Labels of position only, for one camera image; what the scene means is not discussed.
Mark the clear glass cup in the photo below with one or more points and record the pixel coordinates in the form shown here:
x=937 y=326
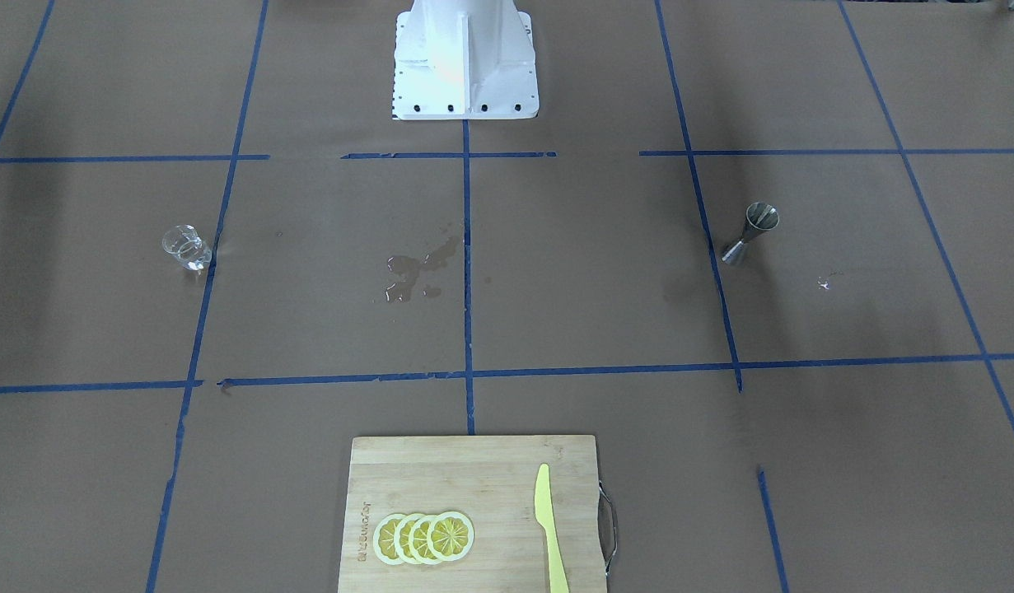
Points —
x=186 y=246

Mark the yellow plastic knife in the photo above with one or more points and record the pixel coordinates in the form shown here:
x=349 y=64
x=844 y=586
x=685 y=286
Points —
x=544 y=515

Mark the bamboo cutting board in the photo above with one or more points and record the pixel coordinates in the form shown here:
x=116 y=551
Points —
x=491 y=479

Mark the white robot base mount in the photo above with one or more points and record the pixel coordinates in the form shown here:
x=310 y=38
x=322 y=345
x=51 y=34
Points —
x=464 y=60

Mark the lemon slice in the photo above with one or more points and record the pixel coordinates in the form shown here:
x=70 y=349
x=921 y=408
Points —
x=417 y=541
x=451 y=536
x=385 y=546
x=402 y=538

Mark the steel double jigger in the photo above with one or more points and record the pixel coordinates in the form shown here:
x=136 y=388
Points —
x=760 y=218

